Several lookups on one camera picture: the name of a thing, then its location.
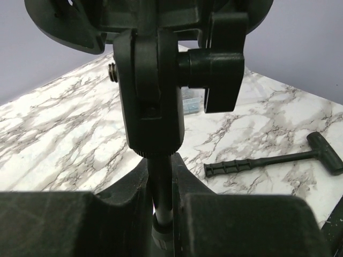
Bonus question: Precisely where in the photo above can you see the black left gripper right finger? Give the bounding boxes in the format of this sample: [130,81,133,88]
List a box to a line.
[171,154,331,256]

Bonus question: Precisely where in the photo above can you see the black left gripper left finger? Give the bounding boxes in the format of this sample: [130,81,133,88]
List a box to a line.
[1,160,152,256]

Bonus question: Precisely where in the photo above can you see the black round-base shock-mount stand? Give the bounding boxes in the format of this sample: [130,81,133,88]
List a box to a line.
[25,1,272,256]

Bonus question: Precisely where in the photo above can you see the clear plastic screw box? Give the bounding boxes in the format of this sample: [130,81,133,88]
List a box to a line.
[181,87,201,115]

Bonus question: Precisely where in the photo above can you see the black T-handle tool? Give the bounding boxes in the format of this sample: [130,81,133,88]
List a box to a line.
[204,132,342,177]

